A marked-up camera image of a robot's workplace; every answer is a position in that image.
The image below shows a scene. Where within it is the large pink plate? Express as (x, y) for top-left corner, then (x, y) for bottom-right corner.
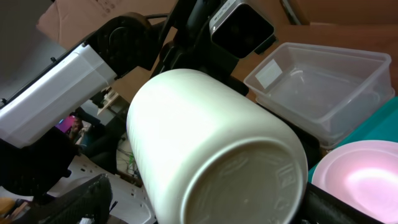
(312, 140), (397, 223)

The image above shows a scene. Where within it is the white cup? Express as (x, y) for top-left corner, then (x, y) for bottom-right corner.
(127, 69), (308, 223)

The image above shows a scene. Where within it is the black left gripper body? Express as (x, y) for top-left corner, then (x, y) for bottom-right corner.
(150, 0), (277, 97)

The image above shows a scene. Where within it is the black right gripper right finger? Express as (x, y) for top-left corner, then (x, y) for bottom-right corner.
(295, 183), (382, 224)

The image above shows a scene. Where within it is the clear plastic bin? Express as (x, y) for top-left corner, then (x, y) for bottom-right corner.
(244, 42), (395, 149)

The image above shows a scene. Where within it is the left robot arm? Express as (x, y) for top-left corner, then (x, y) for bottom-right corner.
(1, 1), (275, 197)

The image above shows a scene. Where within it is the teal plastic tray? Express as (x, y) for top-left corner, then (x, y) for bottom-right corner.
(308, 97), (397, 189)

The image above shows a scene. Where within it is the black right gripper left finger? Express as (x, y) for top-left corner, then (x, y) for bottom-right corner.
(13, 174), (113, 224)

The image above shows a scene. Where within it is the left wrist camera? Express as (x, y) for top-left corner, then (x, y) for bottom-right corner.
(209, 0), (276, 58)

